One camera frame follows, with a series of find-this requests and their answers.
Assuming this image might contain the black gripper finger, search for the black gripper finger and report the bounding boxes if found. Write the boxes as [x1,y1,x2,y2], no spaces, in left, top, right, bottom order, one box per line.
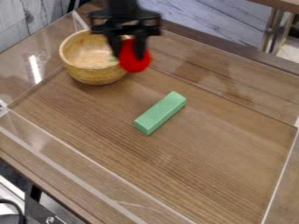
[106,34,122,58]
[134,36,146,60]

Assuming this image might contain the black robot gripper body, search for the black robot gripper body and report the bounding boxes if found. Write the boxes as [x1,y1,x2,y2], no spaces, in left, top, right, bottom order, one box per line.
[87,9,161,36]

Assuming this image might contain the red plush fruit green stem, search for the red plush fruit green stem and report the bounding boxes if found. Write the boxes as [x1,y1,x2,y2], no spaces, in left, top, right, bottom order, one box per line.
[117,38,152,73]

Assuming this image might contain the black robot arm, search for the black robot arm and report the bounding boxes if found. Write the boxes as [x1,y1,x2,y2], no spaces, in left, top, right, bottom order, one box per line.
[87,0,161,60]

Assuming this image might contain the wooden bowl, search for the wooden bowl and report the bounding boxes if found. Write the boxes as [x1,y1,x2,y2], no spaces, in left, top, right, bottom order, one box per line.
[58,29,126,86]

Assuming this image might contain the green rectangular block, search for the green rectangular block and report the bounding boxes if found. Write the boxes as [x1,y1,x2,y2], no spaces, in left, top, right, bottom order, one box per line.
[134,91,186,136]

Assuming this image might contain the metal table leg background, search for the metal table leg background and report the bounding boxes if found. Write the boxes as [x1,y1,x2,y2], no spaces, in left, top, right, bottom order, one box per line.
[261,9,294,54]

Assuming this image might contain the clear acrylic tray barrier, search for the clear acrylic tray barrier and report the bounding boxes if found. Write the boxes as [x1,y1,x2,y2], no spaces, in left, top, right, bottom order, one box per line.
[0,15,299,224]

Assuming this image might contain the black table frame bracket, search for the black table frame bracket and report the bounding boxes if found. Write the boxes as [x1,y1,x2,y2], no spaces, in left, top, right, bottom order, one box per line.
[23,185,65,224]

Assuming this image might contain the black cable bottom left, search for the black cable bottom left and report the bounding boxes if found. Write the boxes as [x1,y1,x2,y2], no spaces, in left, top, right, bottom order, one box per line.
[0,199,27,224]

